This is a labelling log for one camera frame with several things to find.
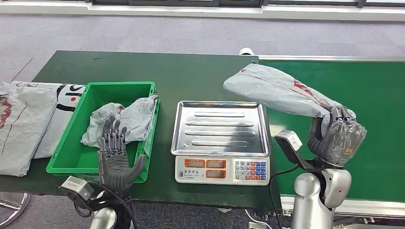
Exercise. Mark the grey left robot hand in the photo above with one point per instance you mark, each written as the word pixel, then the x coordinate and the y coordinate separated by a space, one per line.
pixel 114 170

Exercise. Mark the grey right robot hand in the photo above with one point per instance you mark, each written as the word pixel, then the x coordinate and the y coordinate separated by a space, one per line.
pixel 341 142

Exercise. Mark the small grey parcel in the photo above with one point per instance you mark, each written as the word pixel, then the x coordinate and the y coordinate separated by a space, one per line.
pixel 133 120

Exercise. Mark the long grey parcel red stripe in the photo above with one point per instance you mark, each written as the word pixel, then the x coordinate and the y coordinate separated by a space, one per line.
pixel 275 88

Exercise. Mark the green conveyor belt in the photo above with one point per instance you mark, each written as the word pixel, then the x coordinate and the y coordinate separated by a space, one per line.
pixel 379 88

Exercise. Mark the green plastic crate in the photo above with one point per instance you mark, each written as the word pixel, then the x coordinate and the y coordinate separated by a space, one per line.
pixel 72 158

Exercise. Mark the white bag black print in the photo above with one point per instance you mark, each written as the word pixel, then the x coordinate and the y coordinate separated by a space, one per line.
pixel 60 126

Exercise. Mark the large grey bag red print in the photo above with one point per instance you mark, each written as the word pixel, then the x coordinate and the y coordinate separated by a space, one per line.
pixel 25 126

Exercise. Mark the white scale with steel tray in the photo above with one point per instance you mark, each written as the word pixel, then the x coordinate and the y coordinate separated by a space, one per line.
pixel 218 129

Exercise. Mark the white power strip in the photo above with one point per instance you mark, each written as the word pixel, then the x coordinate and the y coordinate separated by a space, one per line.
pixel 256 226

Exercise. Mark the white window sill ledge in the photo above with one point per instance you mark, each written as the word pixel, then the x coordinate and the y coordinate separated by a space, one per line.
pixel 202 12

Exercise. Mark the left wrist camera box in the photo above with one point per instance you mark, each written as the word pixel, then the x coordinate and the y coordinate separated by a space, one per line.
pixel 77 188

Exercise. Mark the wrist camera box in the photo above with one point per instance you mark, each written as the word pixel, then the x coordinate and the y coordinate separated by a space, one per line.
pixel 289 140
pixel 77 188

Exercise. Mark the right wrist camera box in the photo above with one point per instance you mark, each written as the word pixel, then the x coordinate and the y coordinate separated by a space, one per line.
pixel 289 140

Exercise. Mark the dark window frame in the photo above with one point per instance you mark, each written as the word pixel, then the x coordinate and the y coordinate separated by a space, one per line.
pixel 189 3

